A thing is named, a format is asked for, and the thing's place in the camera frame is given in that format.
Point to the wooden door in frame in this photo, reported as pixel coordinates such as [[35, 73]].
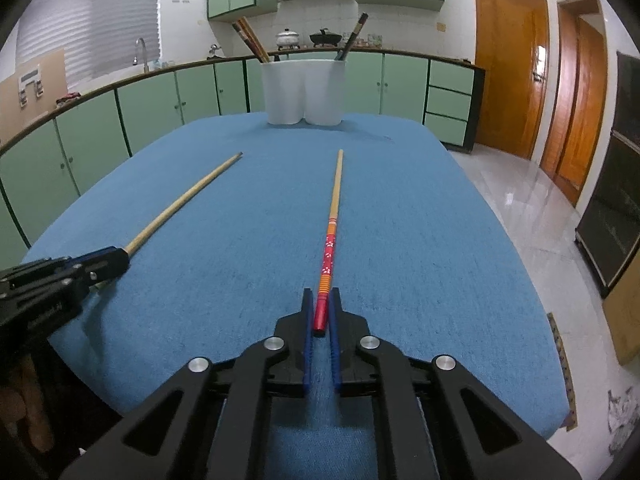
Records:
[[580, 105]]

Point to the cardboard board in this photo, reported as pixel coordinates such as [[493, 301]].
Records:
[[52, 75]]

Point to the glass jars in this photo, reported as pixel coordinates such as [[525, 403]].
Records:
[[375, 40]]

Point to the black cabinet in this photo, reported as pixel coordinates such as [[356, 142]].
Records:
[[615, 185]]

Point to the wooden chopstick red patterned end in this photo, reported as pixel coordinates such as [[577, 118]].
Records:
[[247, 42], [332, 230]]

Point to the blue table mat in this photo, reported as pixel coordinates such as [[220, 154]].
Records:
[[425, 260]]

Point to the metal faucet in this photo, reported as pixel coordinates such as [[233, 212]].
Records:
[[144, 55]]

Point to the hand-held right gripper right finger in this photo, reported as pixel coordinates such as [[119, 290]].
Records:
[[334, 360]]

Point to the person's left hand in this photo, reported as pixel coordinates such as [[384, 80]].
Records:
[[30, 400]]

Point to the white window blinds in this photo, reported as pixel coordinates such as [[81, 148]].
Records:
[[100, 20]]

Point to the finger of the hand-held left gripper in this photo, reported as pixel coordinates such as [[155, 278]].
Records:
[[107, 265], [55, 262]]

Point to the dark chopstick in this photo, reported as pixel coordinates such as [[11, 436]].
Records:
[[356, 35], [350, 35]]

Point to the green drawer unit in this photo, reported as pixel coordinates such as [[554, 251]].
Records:
[[450, 105]]

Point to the white cooking pot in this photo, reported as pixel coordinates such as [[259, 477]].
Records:
[[288, 39]]

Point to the ruler strip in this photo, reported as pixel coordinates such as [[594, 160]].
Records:
[[562, 370]]

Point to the red item on counter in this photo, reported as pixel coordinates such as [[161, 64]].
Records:
[[69, 98]]

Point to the brown chopsticks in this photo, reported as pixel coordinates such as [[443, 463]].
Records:
[[256, 40]]

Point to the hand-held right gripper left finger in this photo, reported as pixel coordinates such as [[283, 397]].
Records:
[[308, 360]]

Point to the cardboard box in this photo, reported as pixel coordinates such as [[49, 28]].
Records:
[[625, 325]]

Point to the closed wooden door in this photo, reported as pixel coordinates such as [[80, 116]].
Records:
[[510, 65]]

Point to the metal kettle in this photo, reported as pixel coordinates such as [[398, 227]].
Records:
[[216, 51]]

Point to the green lower kitchen cabinets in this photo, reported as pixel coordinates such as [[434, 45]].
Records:
[[150, 105]]

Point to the white utensil holder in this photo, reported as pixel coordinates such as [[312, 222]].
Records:
[[285, 95]]

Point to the plain wooden chopstick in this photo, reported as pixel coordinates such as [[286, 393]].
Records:
[[185, 200]]

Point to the patterned cloth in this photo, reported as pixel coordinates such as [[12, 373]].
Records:
[[622, 420]]

